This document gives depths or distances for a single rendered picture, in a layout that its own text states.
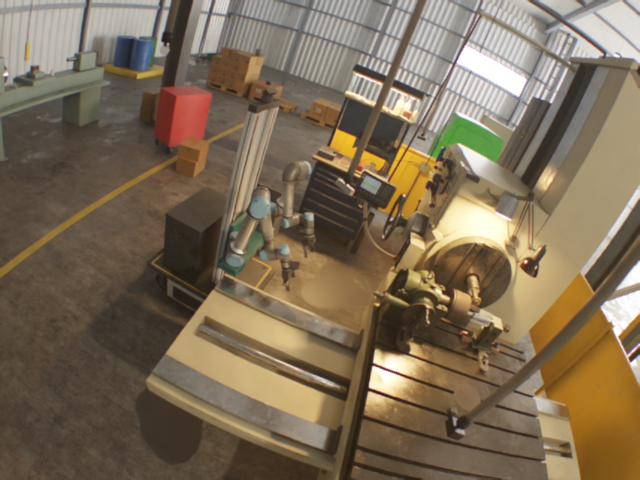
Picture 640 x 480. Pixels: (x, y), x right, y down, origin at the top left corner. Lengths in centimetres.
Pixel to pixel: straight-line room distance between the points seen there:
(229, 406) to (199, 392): 16
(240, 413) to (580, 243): 233
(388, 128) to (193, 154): 256
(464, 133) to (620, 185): 411
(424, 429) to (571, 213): 159
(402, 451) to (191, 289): 192
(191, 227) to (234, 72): 743
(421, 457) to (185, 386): 117
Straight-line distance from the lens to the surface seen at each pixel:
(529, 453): 217
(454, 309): 202
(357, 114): 417
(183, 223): 247
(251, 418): 172
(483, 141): 627
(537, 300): 269
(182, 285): 274
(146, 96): 656
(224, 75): 969
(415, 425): 171
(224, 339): 197
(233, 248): 211
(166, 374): 178
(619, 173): 246
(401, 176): 498
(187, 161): 473
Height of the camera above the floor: 230
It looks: 33 degrees down
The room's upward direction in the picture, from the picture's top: 23 degrees clockwise
